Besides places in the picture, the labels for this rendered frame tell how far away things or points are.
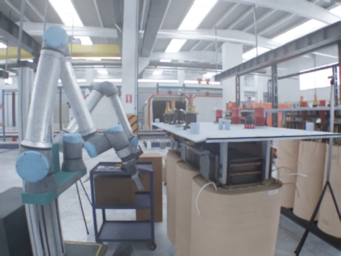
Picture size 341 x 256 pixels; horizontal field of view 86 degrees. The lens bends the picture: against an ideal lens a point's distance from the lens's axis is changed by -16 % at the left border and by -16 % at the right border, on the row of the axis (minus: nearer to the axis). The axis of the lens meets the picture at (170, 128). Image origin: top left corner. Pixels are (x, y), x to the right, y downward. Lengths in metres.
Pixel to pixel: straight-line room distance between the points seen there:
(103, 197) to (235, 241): 1.51
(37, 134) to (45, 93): 0.19
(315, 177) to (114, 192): 2.24
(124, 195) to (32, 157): 1.38
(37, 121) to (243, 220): 1.07
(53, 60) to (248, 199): 1.13
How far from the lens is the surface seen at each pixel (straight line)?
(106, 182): 2.24
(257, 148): 1.34
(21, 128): 1.44
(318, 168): 2.77
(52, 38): 1.10
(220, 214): 1.07
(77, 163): 1.68
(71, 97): 1.21
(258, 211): 1.14
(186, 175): 1.46
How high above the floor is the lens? 1.44
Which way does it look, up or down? 3 degrees down
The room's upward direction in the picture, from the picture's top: straight up
